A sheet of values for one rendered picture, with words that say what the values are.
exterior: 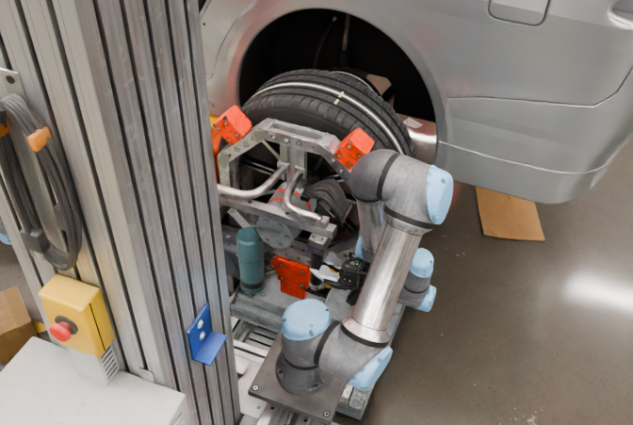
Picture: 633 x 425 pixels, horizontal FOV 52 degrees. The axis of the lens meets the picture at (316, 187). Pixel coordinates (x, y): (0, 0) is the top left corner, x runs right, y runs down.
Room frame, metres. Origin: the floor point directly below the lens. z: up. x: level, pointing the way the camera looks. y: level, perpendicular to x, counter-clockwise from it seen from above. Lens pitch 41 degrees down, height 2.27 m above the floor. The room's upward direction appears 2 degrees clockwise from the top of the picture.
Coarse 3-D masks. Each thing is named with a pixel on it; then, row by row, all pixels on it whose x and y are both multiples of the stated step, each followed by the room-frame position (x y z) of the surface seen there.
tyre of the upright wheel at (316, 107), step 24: (288, 72) 1.88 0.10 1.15; (312, 72) 1.84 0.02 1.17; (264, 96) 1.74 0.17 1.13; (288, 96) 1.69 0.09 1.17; (312, 96) 1.68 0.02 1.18; (336, 96) 1.70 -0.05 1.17; (360, 96) 1.73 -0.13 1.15; (288, 120) 1.65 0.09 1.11; (312, 120) 1.62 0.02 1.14; (336, 120) 1.59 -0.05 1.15; (360, 120) 1.62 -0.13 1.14; (384, 120) 1.68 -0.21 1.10; (384, 144) 1.59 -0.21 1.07; (408, 144) 1.69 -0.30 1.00
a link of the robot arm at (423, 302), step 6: (402, 288) 1.18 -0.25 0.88; (432, 288) 1.18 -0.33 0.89; (402, 294) 1.17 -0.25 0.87; (408, 294) 1.16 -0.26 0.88; (414, 294) 1.15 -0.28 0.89; (420, 294) 1.15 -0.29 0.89; (426, 294) 1.16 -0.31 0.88; (432, 294) 1.16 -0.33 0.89; (402, 300) 1.16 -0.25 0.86; (408, 300) 1.16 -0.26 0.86; (414, 300) 1.15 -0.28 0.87; (420, 300) 1.15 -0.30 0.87; (426, 300) 1.15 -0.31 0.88; (432, 300) 1.15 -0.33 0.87; (414, 306) 1.15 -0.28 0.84; (420, 306) 1.14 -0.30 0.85; (426, 306) 1.14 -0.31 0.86
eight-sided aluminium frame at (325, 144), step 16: (256, 128) 1.61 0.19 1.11; (272, 128) 1.59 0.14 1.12; (288, 128) 1.60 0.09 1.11; (304, 128) 1.59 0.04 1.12; (240, 144) 1.62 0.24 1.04; (256, 144) 1.60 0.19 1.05; (288, 144) 1.56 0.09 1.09; (304, 144) 1.54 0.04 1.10; (320, 144) 1.52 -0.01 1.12; (336, 144) 1.54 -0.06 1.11; (224, 160) 1.64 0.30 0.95; (336, 160) 1.50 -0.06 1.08; (224, 176) 1.64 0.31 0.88; (240, 224) 1.63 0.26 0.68; (352, 240) 1.52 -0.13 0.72; (288, 256) 1.56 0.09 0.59; (304, 256) 1.53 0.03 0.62
